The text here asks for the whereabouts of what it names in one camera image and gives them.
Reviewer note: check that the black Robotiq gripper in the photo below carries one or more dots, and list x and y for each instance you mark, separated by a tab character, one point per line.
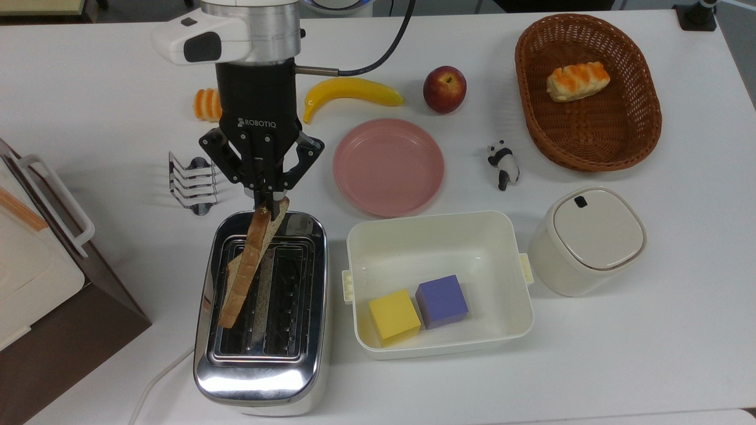
257	100

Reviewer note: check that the brown bread slice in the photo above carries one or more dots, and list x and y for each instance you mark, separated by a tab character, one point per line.
248	265

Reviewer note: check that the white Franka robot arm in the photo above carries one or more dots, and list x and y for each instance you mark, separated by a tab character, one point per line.
260	29

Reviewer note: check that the orange striped bread piece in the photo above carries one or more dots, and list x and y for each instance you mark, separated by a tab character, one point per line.
207	105

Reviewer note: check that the cream and chrome toaster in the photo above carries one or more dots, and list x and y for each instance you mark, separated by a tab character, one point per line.
260	378

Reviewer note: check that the metal toast rack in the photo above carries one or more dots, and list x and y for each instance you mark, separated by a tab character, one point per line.
199	206

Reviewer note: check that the yellow banana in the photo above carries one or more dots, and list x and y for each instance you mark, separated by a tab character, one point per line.
354	90

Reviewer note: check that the pink plate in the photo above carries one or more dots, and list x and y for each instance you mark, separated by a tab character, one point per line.
388	168

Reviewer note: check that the red apple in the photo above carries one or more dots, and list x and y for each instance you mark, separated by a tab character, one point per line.
444	90

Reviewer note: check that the cream plastic container box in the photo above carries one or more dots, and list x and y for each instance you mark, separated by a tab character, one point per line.
437	248

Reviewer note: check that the yellow cube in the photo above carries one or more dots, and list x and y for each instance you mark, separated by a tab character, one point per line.
394	317

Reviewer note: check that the purple cube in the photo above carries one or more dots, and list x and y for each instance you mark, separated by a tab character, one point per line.
442	302

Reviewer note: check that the panda figurine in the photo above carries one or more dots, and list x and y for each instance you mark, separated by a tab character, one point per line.
505	162

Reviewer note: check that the cream and brown toy oven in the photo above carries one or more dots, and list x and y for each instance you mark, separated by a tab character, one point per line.
35	283

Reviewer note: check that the orange glazed pastry bun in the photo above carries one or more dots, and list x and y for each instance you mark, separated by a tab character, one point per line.
577	81

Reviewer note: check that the brown wicker basket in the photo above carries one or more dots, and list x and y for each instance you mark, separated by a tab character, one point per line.
590	130

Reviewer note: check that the cream lidded canister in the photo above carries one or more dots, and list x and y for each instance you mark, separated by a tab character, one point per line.
590	236

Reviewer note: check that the black camera stand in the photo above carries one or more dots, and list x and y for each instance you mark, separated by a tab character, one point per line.
697	18

